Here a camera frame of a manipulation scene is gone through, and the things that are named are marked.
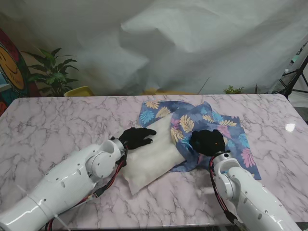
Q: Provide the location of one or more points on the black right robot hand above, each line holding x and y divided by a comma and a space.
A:
208, 143

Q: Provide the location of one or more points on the white zip tie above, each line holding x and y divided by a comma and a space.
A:
61, 221

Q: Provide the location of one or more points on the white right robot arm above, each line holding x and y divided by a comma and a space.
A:
247, 195

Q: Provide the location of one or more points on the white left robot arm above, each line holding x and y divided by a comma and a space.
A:
65, 183

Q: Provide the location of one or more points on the colourful smiley face board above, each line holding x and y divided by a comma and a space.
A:
12, 69

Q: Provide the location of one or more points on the yellow plastic chair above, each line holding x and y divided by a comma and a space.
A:
79, 92

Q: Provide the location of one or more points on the small green plant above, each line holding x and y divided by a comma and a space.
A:
233, 90

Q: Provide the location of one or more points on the blue leaf print pillowcase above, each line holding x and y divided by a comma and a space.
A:
192, 118

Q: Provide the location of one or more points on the large green potted plant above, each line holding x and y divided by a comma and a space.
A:
54, 74

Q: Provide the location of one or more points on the white backdrop sheet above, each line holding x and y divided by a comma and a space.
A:
154, 43

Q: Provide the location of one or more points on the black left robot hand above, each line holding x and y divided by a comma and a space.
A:
136, 138

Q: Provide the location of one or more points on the white pillow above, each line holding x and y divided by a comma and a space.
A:
151, 163

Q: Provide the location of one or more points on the black tripod stand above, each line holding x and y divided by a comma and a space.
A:
294, 79

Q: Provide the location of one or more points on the thin brown stick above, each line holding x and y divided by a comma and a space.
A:
203, 86

